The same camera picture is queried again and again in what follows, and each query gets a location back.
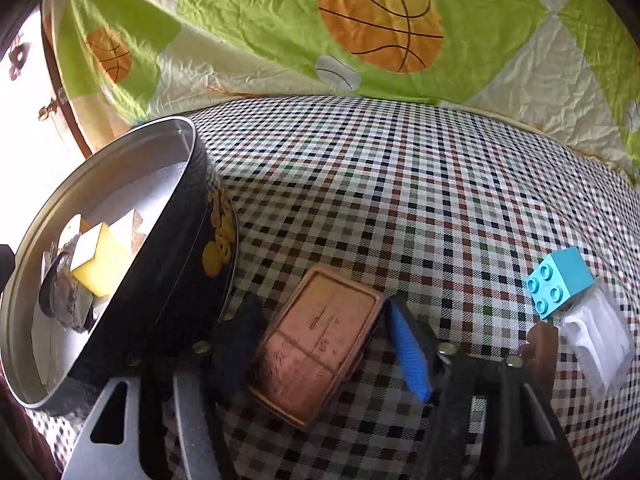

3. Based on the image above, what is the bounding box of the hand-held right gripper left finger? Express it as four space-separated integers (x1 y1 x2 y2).
62 292 267 480

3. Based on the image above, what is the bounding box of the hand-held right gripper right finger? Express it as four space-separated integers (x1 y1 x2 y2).
386 299 582 480

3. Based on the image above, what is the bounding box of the copper rectangular box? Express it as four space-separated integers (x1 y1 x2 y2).
244 265 387 429

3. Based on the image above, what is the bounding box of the black round tin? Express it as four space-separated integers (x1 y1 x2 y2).
0 116 242 417

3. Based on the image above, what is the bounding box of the yellow cube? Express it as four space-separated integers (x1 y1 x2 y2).
70 221 133 297

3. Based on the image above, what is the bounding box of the white block with tan edge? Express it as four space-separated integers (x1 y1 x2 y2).
112 208 151 256

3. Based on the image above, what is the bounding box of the brown wooden bar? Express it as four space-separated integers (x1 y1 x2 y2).
519 321 561 403

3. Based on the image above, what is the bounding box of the checkered cloth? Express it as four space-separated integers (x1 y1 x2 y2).
25 94 640 480

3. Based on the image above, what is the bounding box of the blue toy brick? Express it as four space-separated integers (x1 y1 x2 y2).
525 247 597 322

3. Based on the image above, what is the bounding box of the clear plastic case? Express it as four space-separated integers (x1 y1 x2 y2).
559 277 635 395

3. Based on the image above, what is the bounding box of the wooden door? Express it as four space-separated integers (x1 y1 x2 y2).
0 0 97 157

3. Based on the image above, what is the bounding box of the basketball print quilt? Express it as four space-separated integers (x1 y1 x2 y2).
42 0 640 185

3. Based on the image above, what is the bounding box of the hanging door ornament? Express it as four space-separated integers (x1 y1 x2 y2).
7 34 32 82

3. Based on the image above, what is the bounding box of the brass door handle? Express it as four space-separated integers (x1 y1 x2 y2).
39 99 67 122

